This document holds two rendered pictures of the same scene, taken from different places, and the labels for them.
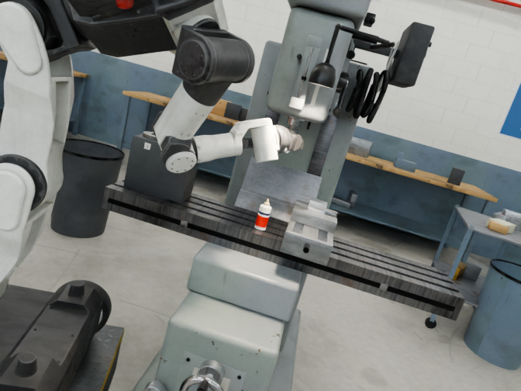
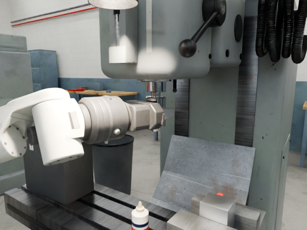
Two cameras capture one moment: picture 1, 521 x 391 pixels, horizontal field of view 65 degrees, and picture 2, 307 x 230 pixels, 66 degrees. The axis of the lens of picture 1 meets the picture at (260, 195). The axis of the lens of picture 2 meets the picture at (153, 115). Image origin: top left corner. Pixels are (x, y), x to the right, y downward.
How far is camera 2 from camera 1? 95 cm
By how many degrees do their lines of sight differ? 28
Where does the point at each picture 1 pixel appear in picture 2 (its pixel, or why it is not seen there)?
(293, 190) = (220, 168)
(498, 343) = not seen: outside the picture
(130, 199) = (18, 205)
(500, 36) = not seen: outside the picture
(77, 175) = (102, 159)
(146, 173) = (36, 174)
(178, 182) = (59, 182)
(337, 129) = (261, 85)
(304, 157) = (227, 126)
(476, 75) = not seen: outside the picture
